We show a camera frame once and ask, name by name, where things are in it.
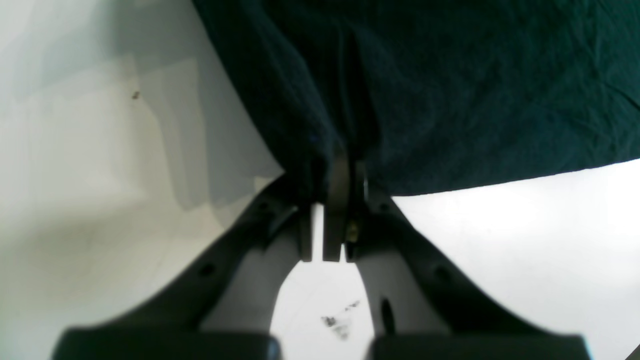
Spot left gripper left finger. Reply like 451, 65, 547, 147
52, 175, 311, 360

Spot black T-shirt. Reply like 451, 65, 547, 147
194, 0, 640, 201

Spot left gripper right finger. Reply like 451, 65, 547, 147
323, 155, 591, 360

